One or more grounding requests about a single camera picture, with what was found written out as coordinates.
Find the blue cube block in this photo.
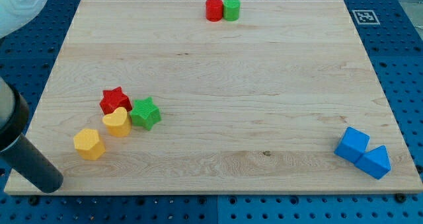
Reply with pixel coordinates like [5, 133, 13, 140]
[334, 127, 370, 163]

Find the yellow hexagon block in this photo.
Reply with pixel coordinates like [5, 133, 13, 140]
[73, 128, 106, 161]

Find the green star block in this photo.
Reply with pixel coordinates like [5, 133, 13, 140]
[130, 97, 161, 131]

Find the red star block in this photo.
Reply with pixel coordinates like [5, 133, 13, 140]
[100, 87, 133, 115]

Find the blue triangle block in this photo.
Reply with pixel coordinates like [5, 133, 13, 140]
[354, 145, 391, 180]

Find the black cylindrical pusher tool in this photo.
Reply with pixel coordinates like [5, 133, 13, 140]
[1, 80, 63, 193]

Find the yellow heart block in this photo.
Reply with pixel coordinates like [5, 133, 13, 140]
[102, 107, 132, 137]

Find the green cylinder block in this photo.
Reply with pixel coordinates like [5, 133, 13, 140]
[223, 0, 241, 21]

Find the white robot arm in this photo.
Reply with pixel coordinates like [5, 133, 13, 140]
[1, 0, 47, 38]

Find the red cylinder block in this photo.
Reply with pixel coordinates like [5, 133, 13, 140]
[205, 0, 223, 22]

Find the white fiducial marker tag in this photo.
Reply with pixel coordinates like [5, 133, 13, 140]
[352, 9, 380, 25]

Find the wooden board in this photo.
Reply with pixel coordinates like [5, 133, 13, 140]
[26, 0, 422, 196]

